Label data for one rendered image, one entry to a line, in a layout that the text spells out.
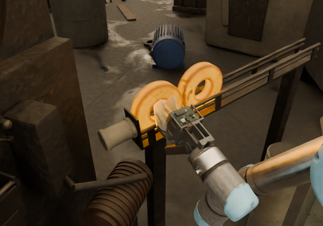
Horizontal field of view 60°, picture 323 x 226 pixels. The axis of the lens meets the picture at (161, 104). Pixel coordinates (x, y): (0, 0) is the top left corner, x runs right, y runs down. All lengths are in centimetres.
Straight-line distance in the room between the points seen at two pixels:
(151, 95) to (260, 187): 35
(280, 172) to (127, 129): 38
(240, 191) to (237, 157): 109
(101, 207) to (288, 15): 239
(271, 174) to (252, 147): 112
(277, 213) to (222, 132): 86
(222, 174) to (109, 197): 32
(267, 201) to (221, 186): 48
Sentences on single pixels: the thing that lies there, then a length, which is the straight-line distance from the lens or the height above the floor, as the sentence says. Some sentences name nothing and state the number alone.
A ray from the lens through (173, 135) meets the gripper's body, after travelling 68.
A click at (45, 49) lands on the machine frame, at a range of 78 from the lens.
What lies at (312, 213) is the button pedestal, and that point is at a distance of 117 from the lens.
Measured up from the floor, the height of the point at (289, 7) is 53.
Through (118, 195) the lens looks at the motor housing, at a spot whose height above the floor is 53.
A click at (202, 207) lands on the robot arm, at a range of 71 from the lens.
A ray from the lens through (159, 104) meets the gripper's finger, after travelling 72.
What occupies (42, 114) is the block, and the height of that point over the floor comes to 80.
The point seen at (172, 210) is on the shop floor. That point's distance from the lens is 142.
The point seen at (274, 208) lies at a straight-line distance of 110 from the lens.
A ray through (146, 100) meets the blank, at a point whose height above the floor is 75.
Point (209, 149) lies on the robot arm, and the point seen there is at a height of 71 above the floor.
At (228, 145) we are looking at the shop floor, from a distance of 177.
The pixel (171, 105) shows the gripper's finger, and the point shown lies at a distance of 74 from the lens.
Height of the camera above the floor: 114
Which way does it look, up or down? 33 degrees down
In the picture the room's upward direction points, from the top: straight up
